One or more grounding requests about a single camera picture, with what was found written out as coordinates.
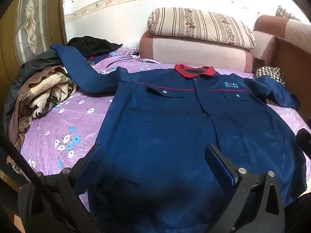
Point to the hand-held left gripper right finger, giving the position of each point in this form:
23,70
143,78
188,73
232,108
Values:
220,165

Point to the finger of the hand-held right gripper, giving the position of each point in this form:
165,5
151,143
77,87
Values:
304,142

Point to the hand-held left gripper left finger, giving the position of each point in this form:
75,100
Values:
95,155

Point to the blue work jacket red collar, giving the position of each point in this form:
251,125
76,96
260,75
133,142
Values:
170,126

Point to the purple floral bed sheet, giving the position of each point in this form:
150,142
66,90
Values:
73,116

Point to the wooden headboard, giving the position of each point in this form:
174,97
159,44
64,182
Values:
291,65

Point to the black white checkered cloth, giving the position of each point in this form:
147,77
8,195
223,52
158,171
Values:
268,71

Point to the brown beige plush blanket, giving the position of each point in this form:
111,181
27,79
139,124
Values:
41,94

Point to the black jacket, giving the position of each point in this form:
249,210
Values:
31,65

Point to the black garment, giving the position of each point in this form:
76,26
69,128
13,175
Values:
93,45

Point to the pink folded quilt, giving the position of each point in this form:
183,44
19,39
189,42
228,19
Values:
194,51

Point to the striped floral pillow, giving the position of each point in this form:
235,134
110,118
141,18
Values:
288,13
201,25

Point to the wooden door with glass panel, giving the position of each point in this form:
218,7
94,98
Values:
29,24

